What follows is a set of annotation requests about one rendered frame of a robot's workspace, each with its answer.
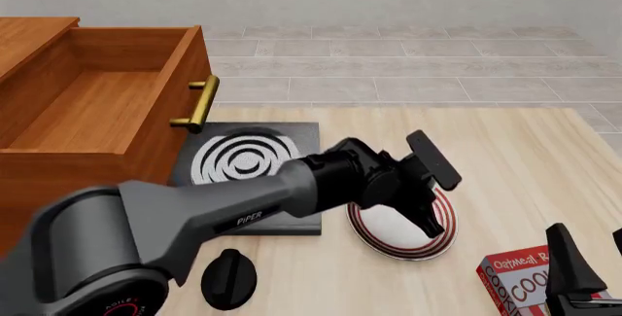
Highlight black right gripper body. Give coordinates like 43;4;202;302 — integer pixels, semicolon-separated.
542;288;622;316

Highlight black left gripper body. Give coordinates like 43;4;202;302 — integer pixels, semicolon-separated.
381;150;438;219

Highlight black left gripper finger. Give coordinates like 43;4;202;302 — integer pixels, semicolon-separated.
411;201;446;239

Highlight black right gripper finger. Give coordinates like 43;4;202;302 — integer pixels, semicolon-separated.
543;223;609;299
610;227;622;260

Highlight white plate with red rings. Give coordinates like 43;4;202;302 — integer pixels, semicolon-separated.
344;183;460;263

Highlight black stove plate white rings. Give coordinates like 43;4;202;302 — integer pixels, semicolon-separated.
167;121;323;237

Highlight wooden cabinet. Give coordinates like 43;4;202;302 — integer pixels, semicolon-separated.
0;16;82;258

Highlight red white cookie box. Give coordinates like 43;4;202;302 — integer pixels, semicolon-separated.
475;244;622;316

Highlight round black stove knob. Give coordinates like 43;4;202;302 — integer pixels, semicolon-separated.
200;248;259;311

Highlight wooden drawer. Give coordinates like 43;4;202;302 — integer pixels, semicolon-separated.
0;24;216;191

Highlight brass drawer handle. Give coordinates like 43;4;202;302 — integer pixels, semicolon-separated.
168;74;221;135

